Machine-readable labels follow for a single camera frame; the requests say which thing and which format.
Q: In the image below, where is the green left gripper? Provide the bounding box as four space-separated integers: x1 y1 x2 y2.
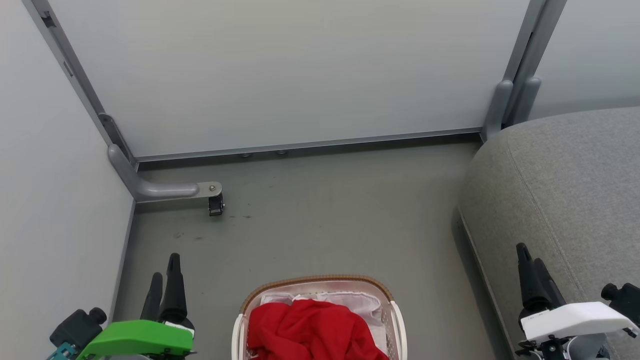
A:
89 252 197 359

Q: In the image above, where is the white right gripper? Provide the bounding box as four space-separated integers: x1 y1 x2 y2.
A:
515 242 640 343

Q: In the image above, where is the red shirt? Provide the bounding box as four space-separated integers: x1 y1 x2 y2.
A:
247 299 390 360

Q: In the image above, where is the grey fabric sofa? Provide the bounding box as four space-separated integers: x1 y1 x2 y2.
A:
457 106 640 360

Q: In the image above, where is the white laundry basket brown rim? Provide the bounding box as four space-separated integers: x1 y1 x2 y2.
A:
231 274 408 360

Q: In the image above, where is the grey partition foot bracket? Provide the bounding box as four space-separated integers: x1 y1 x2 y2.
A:
107 144 223 204

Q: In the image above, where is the grey double partition post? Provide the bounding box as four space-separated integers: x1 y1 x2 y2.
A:
481 0 569 142

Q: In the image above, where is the grey partition bottom rail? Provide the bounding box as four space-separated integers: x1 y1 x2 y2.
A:
135 127 484 164

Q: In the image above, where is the grey partition post with slots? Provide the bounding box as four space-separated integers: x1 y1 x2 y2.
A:
22 0 139 167

